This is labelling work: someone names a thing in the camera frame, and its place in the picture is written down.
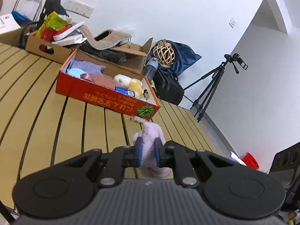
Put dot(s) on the pink brick sponge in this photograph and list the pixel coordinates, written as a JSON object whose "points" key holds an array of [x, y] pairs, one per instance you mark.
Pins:
{"points": [[104, 81]]}

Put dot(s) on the white flat carton box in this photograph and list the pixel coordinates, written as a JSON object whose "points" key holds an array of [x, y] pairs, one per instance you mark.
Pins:
{"points": [[71, 40]]}

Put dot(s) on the metal folding stool frame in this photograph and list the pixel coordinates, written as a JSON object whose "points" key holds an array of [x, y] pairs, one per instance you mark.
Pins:
{"points": [[25, 11]]}

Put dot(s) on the dark blue cloth bag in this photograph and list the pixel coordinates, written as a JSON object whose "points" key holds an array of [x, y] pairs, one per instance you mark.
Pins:
{"points": [[185, 57]]}

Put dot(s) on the purple knitted cloth pouch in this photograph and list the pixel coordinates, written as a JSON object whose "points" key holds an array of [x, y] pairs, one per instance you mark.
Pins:
{"points": [[88, 67]]}

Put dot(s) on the red orange cardboard tray box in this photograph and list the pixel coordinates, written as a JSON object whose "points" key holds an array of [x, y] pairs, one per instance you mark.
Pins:
{"points": [[86, 91]]}

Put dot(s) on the large brown cardboard box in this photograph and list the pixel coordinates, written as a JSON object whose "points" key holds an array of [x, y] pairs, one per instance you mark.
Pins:
{"points": [[135, 54]]}

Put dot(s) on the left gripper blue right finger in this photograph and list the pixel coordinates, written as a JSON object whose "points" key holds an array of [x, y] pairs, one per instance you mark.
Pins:
{"points": [[179, 159]]}

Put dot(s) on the red plastic bucket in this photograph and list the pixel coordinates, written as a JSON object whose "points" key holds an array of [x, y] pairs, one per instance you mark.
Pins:
{"points": [[250, 161]]}

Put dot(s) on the blue cap water bottle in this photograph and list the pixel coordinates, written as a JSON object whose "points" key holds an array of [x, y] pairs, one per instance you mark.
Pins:
{"points": [[150, 68]]}

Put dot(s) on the small brown cardboard box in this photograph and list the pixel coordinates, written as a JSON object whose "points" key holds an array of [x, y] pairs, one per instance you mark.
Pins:
{"points": [[47, 50]]}

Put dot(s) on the yellow green snack bag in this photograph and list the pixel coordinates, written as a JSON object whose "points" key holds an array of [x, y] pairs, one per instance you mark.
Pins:
{"points": [[53, 23]]}

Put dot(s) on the white wall socket strip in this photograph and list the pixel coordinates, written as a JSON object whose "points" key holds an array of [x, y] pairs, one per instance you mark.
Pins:
{"points": [[78, 8]]}

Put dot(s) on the left brown cardboard box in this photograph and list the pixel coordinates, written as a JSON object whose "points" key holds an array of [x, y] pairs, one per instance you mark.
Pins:
{"points": [[15, 38]]}

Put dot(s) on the black camera tripod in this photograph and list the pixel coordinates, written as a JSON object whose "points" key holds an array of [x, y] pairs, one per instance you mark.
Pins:
{"points": [[202, 102]]}

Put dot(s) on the white and yellow plush cat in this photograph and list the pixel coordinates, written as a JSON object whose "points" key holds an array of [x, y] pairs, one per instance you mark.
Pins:
{"points": [[128, 83]]}

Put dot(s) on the light blue plush toy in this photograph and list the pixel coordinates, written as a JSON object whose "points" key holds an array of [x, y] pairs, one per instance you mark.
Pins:
{"points": [[76, 72]]}

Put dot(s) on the beige fuzzy mat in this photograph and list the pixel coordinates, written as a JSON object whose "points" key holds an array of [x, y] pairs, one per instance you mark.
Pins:
{"points": [[106, 40]]}

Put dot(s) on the pink satin scrunchie cloth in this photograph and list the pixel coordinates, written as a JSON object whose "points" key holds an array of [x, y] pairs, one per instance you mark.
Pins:
{"points": [[87, 77]]}

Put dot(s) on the black suitcase bag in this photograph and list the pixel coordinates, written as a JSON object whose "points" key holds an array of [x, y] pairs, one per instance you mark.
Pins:
{"points": [[167, 88]]}

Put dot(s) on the black trolley handle cart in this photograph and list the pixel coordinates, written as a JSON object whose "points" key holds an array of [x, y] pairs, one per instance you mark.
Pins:
{"points": [[48, 7]]}

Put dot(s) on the lilac fluffy headband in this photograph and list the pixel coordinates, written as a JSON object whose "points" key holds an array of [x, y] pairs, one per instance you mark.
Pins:
{"points": [[149, 170]]}

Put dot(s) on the purple tissue pack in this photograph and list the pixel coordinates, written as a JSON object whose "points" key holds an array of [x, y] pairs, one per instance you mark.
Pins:
{"points": [[234, 157]]}

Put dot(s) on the white printed paper sheet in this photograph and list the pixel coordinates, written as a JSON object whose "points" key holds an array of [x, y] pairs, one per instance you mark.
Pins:
{"points": [[8, 23]]}

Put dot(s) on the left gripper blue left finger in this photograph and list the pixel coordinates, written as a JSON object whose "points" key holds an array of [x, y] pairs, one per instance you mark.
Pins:
{"points": [[115, 163]]}

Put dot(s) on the woven rattan ball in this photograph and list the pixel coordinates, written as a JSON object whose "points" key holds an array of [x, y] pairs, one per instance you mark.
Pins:
{"points": [[165, 53]]}

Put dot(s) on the small snack packet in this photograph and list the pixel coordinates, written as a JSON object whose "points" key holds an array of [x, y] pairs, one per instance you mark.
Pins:
{"points": [[138, 120]]}

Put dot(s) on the blue tissue pack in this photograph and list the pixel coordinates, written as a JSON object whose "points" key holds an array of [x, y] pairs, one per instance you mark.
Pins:
{"points": [[124, 91]]}

